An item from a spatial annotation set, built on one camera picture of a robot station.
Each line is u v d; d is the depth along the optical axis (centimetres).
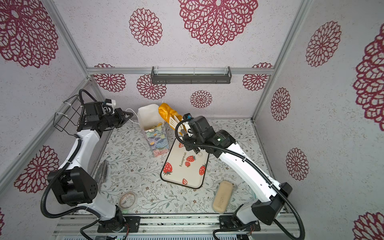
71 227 75
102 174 88
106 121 68
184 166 95
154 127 102
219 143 45
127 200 81
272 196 39
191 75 92
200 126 49
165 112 73
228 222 74
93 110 62
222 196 80
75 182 44
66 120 76
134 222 74
